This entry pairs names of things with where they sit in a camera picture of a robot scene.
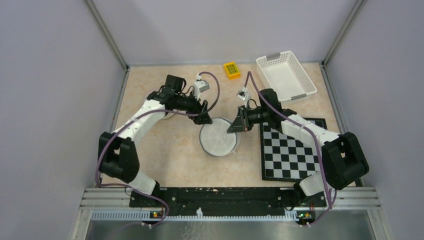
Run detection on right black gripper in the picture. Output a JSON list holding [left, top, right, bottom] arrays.
[[227, 105, 269, 134]]

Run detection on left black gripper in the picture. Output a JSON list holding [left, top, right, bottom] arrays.
[[174, 89, 213, 125]]

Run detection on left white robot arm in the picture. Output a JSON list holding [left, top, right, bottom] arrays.
[[97, 73, 213, 207]]

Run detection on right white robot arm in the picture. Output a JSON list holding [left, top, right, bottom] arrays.
[[226, 88, 370, 206]]

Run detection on yellow toy block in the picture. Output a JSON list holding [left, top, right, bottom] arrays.
[[223, 61, 241, 80]]

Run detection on black white checkerboard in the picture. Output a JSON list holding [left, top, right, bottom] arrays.
[[259, 122, 320, 182]]

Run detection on white plastic basket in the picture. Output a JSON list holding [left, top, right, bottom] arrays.
[[255, 50, 317, 106]]

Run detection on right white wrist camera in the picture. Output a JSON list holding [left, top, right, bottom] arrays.
[[236, 86, 251, 108]]

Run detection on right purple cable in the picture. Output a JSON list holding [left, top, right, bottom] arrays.
[[244, 71, 338, 228]]

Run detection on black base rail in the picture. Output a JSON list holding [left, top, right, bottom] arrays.
[[129, 187, 327, 217]]

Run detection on white toothed cable strip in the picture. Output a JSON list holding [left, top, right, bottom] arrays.
[[91, 210, 299, 222]]

